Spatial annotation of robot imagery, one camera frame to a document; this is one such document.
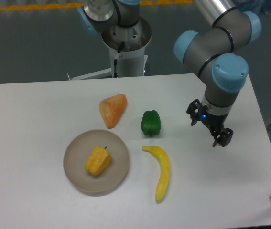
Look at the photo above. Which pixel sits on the orange triangular bread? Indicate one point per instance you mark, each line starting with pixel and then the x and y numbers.
pixel 112 108

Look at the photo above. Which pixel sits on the yellow bell pepper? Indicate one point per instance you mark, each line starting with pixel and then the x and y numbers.
pixel 98 160

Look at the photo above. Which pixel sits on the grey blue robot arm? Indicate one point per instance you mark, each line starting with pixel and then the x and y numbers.
pixel 210 56

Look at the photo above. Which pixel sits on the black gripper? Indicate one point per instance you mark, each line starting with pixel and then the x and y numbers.
pixel 215 123

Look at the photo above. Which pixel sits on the green bell pepper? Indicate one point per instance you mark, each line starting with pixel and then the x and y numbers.
pixel 151 123

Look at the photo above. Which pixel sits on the yellow banana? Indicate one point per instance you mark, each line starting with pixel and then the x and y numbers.
pixel 165 170

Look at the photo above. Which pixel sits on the beige round plate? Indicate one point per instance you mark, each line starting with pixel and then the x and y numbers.
pixel 78 152

